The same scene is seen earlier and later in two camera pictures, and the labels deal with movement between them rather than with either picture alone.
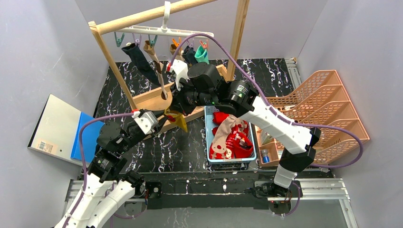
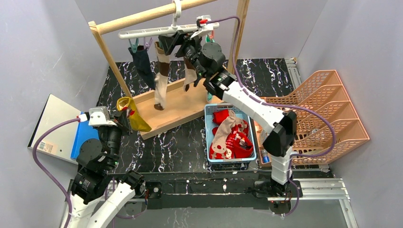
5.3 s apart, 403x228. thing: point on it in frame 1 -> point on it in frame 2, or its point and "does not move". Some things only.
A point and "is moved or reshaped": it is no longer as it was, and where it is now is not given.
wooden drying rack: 155,102 does not move
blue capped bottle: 265,157 does not move
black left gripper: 160,118 -> 119,118
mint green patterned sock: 201,55 is moved or reshaped
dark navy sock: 141,63 is moved or reshaped
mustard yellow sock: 179,118 -> 136,123
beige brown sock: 149,48 -> 161,79
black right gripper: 180,95 -> 176,42
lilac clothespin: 137,41 -> 147,45
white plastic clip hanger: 164,30 -> 204,26
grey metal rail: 293,72 does not move
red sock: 239,143 does not move
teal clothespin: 119,40 -> 134,46
